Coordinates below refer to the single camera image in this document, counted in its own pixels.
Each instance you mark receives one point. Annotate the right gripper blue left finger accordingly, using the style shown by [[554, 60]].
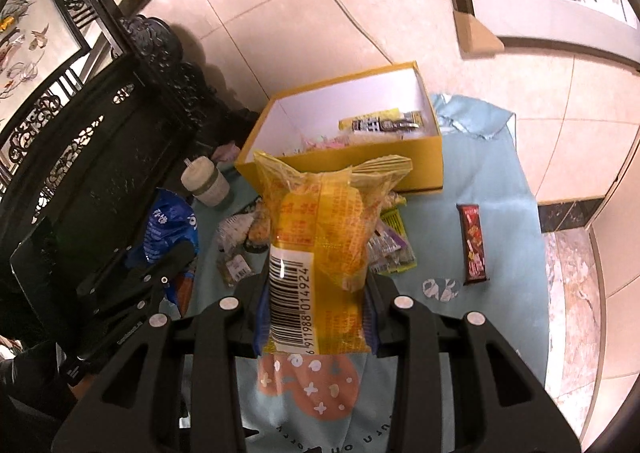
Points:
[[262, 321]]

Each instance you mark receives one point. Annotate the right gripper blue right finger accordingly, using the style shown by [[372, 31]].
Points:
[[370, 320]]

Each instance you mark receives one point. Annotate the blue snack bag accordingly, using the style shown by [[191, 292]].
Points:
[[171, 221]]

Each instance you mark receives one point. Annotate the clear bread packet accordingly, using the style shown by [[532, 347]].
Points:
[[249, 228]]

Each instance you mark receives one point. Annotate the dark red chocolate bar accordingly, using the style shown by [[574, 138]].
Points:
[[473, 244]]

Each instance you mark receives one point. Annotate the orange yellow cake packet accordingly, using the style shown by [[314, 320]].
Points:
[[320, 225]]

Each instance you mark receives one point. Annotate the dark brown snack bar packet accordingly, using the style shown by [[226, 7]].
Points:
[[385, 121]]

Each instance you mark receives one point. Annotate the white lidded cup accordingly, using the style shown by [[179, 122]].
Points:
[[205, 181]]

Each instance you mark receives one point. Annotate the dark carved wooden furniture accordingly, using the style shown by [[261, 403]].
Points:
[[86, 178]]

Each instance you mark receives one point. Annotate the light blue patterned tablecloth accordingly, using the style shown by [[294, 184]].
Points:
[[480, 167]]

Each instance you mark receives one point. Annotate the yellow cardboard box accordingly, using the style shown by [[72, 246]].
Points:
[[300, 126]]

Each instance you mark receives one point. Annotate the framed flower painting left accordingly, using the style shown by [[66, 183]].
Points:
[[37, 38]]

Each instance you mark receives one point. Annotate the cardboard corner protector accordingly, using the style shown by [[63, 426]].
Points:
[[473, 36]]

